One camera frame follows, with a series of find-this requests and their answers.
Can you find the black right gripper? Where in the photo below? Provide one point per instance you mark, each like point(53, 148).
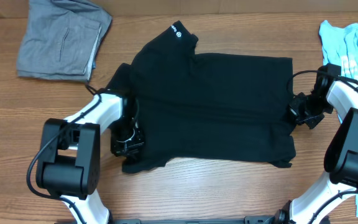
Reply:
point(294, 109)

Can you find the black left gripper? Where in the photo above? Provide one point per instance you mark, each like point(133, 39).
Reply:
point(119, 149)

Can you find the black polo shirt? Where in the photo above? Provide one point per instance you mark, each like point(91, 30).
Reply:
point(208, 106)

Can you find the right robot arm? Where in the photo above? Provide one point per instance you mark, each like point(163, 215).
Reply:
point(339, 181)

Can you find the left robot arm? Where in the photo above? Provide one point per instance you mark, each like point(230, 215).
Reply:
point(67, 166)

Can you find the folded grey shorts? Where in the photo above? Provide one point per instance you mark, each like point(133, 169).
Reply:
point(62, 39)

